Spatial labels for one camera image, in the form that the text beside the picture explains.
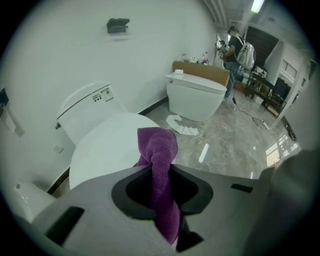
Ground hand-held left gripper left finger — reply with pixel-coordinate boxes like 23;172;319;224
32;164;174;251

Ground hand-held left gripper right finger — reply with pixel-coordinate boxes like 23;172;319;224
170;163;266;253

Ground white toilet lid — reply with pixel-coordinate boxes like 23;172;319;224
68;111;161;191

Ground purple cloth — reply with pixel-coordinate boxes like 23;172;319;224
132;126;182;246

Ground rounded white toilet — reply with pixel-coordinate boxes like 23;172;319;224
11;180;58;225

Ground white toilet with curved tank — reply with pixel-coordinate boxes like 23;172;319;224
55;80;161;192

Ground boxy white toilet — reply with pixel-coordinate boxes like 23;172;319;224
164;72;228;123

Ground white paper strip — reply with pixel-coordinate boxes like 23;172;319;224
165;114;200;137

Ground dark wooden rack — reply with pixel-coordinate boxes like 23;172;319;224
243;71;293;118

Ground black monitor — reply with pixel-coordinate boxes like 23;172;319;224
273;77;292;101

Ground wide brown cardboard box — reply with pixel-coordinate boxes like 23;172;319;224
172;60;231;89

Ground assorted small bottles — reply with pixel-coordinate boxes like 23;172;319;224
179;50;210;67

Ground dark wooden staircase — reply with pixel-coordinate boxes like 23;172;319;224
245;24;280;74

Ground long ceiling light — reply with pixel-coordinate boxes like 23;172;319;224
250;0;266;14

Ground black cable with adapter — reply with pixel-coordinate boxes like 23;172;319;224
231;86;259;126

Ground black wall paper holder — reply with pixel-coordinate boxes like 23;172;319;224
0;87;10;119
106;17;131;35

